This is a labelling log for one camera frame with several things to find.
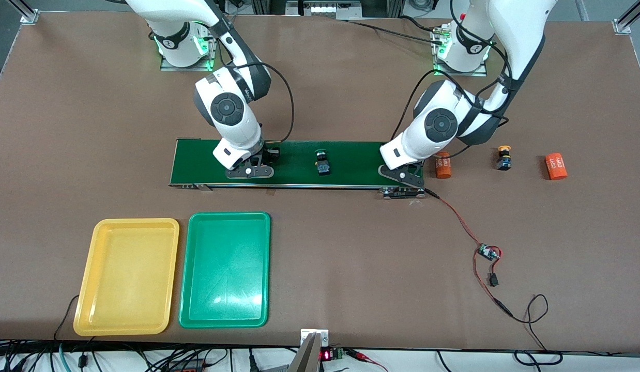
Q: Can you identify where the white equipment box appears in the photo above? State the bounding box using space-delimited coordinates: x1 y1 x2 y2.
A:
286 0 362 20

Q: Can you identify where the black cable on table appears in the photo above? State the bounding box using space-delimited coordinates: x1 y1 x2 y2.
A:
346 14 445 41

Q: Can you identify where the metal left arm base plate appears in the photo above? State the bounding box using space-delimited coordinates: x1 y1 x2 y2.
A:
434 61 487 77

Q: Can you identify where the small metal bracket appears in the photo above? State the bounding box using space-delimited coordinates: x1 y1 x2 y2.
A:
300 329 329 346

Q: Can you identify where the black cable at table edge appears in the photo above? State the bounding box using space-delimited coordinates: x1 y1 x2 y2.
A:
54 294 96 342

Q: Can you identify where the thin black looped cable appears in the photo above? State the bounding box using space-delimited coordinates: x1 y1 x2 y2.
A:
496 293 565 366

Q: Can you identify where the yellow plastic tray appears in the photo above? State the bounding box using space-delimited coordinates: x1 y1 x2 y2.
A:
73 218 180 337

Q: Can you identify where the grey camera mount bar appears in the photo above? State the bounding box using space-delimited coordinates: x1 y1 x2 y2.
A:
288 333 321 372

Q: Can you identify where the red clip lead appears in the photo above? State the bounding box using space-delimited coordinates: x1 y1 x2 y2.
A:
346 349 388 372

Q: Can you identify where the green plastic tray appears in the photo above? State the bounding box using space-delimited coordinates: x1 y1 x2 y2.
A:
178 212 272 329

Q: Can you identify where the orange cylinder white print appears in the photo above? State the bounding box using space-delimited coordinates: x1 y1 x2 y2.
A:
435 151 453 179
545 152 568 181

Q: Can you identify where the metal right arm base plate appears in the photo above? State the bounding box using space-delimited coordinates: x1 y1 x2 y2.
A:
161 14 220 72

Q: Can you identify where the green belt conveyor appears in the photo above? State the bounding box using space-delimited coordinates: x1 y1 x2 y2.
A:
169 138 427 200

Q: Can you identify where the aluminium frame profile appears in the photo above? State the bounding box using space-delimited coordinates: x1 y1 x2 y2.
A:
7 0 40 24
613 0 640 36

